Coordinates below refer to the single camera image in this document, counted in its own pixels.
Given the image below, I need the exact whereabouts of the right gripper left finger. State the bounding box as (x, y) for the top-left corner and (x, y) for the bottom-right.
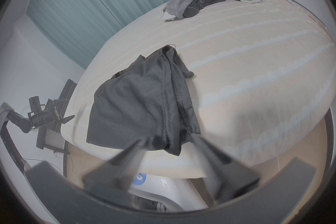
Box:
(82, 138), (149, 193)

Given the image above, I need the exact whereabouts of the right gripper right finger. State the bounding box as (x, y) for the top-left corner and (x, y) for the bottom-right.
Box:
(190, 133), (260, 204)

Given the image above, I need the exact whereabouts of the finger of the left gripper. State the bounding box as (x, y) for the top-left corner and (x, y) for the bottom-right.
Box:
(58, 115), (76, 124)

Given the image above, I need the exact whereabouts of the black garment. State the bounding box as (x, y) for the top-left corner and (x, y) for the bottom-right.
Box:
(182, 0), (227, 19)
(86, 44), (202, 156)

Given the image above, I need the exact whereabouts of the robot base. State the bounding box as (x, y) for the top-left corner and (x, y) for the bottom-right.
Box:
(128, 172), (210, 214)

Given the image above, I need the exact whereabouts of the bed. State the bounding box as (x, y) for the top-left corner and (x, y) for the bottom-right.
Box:
(37, 0), (336, 179)

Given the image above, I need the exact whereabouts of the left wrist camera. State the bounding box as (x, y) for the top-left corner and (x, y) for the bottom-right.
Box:
(28, 96), (42, 113)

